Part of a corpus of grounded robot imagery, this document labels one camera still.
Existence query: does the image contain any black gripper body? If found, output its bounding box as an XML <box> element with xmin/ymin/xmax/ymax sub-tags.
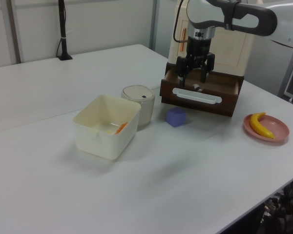
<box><xmin>175</xmin><ymin>27</ymin><xmax>216</xmax><ymax>76</ymax></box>

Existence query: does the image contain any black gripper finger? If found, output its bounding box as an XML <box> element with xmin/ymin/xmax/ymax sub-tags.
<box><xmin>200</xmin><ymin>63</ymin><xmax>209</xmax><ymax>84</ymax></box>
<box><xmin>177</xmin><ymin>71</ymin><xmax>189</xmax><ymax>88</ymax></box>

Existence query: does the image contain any cream cabinet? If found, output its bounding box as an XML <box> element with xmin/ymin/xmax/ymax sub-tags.
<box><xmin>167</xmin><ymin>0</ymin><xmax>256</xmax><ymax>77</ymax></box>

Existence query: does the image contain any purple cube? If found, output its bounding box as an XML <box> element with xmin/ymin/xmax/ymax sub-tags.
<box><xmin>166</xmin><ymin>107</ymin><xmax>187</xmax><ymax>127</ymax></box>

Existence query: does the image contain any small cream lidded bin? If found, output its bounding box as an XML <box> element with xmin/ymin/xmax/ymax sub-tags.
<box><xmin>121</xmin><ymin>84</ymin><xmax>156</xmax><ymax>127</ymax></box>

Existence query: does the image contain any yellow banana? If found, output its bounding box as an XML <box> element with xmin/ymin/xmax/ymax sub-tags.
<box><xmin>249</xmin><ymin>112</ymin><xmax>275</xmax><ymax>139</ymax></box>

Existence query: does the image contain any orange object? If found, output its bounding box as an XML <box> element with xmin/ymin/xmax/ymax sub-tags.
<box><xmin>114</xmin><ymin>122</ymin><xmax>128</xmax><ymax>135</ymax></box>

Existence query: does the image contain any pink plate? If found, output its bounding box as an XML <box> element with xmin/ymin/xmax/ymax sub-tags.
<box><xmin>243</xmin><ymin>114</ymin><xmax>290</xmax><ymax>146</ymax></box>

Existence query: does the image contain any cream open plastic box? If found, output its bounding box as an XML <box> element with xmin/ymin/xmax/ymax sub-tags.
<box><xmin>72</xmin><ymin>95</ymin><xmax>142</xmax><ymax>161</ymax></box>

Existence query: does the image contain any orange cabinet door handle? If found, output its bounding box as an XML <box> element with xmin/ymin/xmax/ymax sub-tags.
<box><xmin>179</xmin><ymin>28</ymin><xmax>186</xmax><ymax>52</ymax></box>

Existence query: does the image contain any brown drawer with white handle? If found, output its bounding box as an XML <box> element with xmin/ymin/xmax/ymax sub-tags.
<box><xmin>159</xmin><ymin>66</ymin><xmax>244</xmax><ymax>117</ymax></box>

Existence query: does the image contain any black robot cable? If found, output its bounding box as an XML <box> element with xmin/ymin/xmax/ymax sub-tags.
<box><xmin>173</xmin><ymin>0</ymin><xmax>189</xmax><ymax>43</ymax></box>

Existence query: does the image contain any black camera stand pole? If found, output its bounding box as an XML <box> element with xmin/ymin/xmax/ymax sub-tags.
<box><xmin>56</xmin><ymin>0</ymin><xmax>73</xmax><ymax>61</ymax></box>

